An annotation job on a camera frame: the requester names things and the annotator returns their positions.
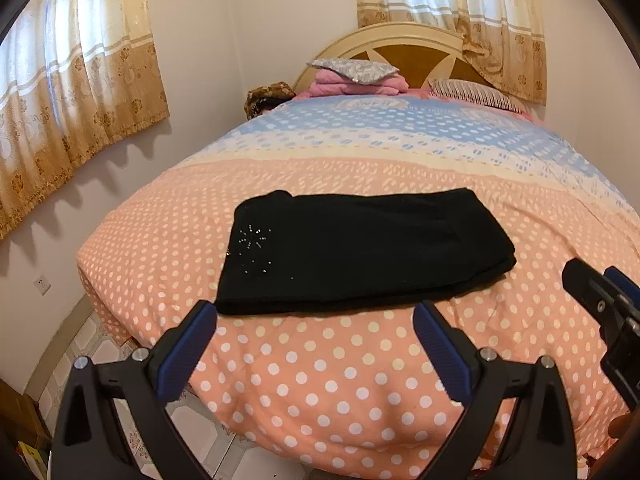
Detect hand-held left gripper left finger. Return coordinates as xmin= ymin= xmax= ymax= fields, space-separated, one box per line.
xmin=50 ymin=300 xmax=218 ymax=480

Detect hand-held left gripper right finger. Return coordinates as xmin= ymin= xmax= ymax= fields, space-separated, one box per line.
xmin=412 ymin=301 xmax=578 ymax=480

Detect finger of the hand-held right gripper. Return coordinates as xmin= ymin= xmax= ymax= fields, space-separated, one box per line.
xmin=603 ymin=266 xmax=640 ymax=313
xmin=561 ymin=257 xmax=619 ymax=333

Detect black pants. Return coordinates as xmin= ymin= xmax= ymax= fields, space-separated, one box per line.
xmin=214 ymin=187 xmax=517 ymax=317

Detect polka dot bed quilt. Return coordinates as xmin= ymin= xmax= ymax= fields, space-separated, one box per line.
xmin=75 ymin=95 xmax=640 ymax=476

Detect striped pillow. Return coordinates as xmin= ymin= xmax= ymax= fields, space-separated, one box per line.
xmin=429 ymin=78 xmax=523 ymax=111

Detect brown patterned bag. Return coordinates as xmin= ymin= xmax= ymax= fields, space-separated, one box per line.
xmin=244 ymin=81 xmax=296 ymax=121

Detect pink folded blanket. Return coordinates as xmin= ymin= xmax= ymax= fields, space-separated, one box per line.
xmin=306 ymin=70 xmax=411 ymax=99

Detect beige wooden headboard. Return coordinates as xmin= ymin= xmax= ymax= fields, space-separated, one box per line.
xmin=292 ymin=24 xmax=501 ymax=96

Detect grey patterned pillow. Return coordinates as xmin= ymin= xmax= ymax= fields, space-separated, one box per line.
xmin=306 ymin=58 xmax=400 ymax=84

